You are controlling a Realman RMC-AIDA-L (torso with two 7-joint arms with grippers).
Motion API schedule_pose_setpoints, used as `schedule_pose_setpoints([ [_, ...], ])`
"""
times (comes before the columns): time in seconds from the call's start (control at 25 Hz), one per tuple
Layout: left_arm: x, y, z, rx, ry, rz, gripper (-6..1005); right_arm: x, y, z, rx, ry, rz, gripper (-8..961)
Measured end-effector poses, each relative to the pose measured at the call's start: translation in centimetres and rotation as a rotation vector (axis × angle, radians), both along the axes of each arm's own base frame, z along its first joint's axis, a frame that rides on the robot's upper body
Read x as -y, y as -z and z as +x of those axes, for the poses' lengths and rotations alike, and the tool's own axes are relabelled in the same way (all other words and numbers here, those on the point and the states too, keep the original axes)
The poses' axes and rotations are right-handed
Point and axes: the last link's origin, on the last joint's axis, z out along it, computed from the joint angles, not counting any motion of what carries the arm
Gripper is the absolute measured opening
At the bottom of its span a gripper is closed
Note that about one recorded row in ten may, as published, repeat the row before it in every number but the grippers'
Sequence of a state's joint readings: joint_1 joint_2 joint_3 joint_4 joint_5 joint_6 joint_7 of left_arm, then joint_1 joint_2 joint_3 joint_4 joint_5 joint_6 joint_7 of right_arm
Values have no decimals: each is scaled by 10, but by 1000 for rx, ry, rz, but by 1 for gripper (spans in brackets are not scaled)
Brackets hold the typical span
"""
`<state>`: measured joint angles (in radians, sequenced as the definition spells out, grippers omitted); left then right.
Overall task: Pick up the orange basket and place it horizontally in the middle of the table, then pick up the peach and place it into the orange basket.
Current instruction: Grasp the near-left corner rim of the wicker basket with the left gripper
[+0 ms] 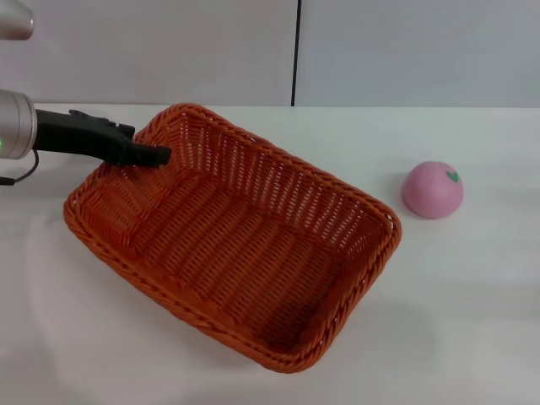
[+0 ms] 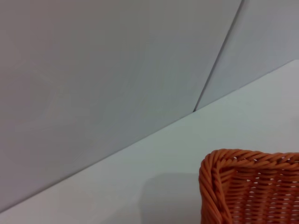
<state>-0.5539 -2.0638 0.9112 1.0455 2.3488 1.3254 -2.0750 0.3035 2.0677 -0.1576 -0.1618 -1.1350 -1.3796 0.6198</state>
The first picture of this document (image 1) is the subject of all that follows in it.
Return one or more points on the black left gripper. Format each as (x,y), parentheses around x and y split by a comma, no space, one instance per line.
(71,137)

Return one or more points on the orange woven rectangular basket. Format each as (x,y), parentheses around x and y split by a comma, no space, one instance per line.
(236,249)

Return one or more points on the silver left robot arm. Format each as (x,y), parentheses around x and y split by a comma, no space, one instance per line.
(14,126)

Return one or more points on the pink toy peach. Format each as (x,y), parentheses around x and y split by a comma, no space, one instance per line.
(431,190)

